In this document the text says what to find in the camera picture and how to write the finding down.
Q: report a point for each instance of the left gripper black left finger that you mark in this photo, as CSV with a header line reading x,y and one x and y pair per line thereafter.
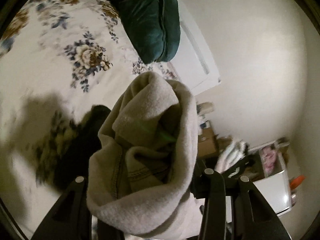
x,y
69,217

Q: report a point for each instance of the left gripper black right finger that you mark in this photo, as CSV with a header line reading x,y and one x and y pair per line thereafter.
x,y
234,209

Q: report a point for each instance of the beige long-sleeve shirt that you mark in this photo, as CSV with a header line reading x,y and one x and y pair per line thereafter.
x,y
138,182

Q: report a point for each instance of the chair with piled clothes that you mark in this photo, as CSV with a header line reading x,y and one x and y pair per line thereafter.
x,y
233,161

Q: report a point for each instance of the white wardrobe shelf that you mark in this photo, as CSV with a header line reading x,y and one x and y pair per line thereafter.
x,y
267,168

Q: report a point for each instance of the black folded garment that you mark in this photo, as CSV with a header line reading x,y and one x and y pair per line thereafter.
x,y
75,159

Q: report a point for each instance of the brown cardboard box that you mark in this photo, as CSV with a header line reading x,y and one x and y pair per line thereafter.
x,y
210,144

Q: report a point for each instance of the white bedside table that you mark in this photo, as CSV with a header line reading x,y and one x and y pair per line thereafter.
x,y
203,123

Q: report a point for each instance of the cream table lamp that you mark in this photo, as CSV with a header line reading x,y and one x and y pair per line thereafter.
x,y
205,108

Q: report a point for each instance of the white bed headboard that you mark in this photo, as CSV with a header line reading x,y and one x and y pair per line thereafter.
x,y
194,63

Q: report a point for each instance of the floral bed quilt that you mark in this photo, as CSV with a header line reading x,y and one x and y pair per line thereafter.
x,y
59,58

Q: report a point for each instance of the dark green folded duvet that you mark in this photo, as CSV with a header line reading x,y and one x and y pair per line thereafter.
x,y
153,27

